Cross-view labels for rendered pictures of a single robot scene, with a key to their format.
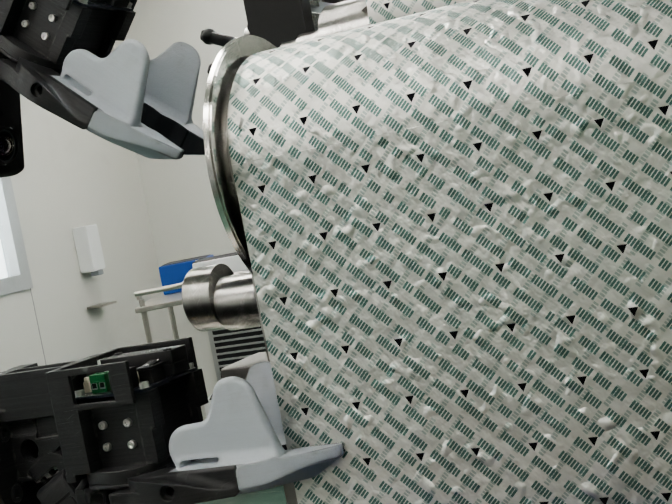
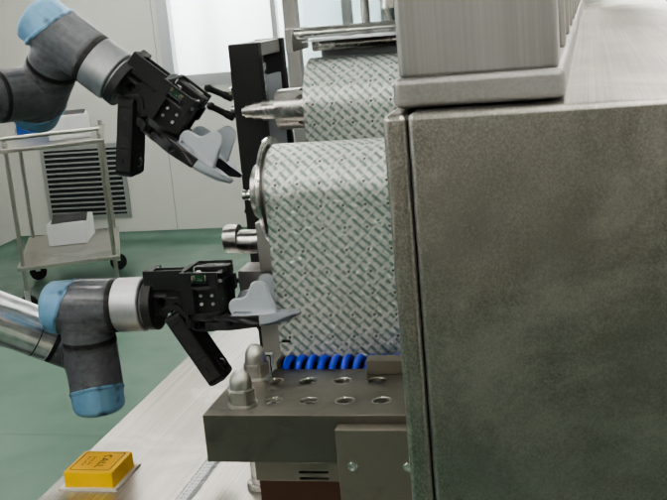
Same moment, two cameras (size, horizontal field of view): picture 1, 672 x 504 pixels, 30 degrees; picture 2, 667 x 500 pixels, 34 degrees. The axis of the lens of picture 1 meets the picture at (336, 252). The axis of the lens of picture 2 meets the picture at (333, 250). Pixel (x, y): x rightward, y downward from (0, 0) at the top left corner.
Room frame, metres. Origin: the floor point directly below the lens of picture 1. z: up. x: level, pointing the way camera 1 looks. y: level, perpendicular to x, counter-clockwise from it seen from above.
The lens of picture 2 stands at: (-0.75, 0.21, 1.50)
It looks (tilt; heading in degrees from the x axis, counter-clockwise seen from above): 13 degrees down; 350
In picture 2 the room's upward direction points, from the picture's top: 5 degrees counter-clockwise
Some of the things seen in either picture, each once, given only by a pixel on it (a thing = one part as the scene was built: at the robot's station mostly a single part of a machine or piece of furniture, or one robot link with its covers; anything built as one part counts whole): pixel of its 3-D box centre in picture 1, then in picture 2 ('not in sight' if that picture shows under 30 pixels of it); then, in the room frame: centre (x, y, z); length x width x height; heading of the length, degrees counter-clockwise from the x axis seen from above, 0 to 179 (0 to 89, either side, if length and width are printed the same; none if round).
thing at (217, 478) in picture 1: (174, 481); (229, 319); (0.66, 0.11, 1.09); 0.09 x 0.05 x 0.02; 65
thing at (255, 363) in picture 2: not in sight; (255, 360); (0.60, 0.08, 1.05); 0.04 x 0.04 x 0.04
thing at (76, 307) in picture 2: not in sight; (83, 308); (0.77, 0.30, 1.11); 0.11 x 0.08 x 0.09; 66
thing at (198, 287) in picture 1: (211, 297); (232, 238); (0.78, 0.08, 1.18); 0.04 x 0.02 x 0.04; 156
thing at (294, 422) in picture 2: not in sight; (381, 413); (0.48, -0.05, 1.00); 0.40 x 0.16 x 0.06; 66
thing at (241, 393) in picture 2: not in sight; (240, 386); (0.51, 0.11, 1.05); 0.04 x 0.04 x 0.04
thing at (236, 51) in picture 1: (274, 164); (273, 190); (0.71, 0.03, 1.25); 0.15 x 0.01 x 0.15; 156
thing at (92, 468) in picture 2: not in sight; (99, 469); (0.66, 0.30, 0.91); 0.07 x 0.07 x 0.02; 66
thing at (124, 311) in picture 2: not in sight; (136, 304); (0.74, 0.23, 1.11); 0.08 x 0.05 x 0.08; 156
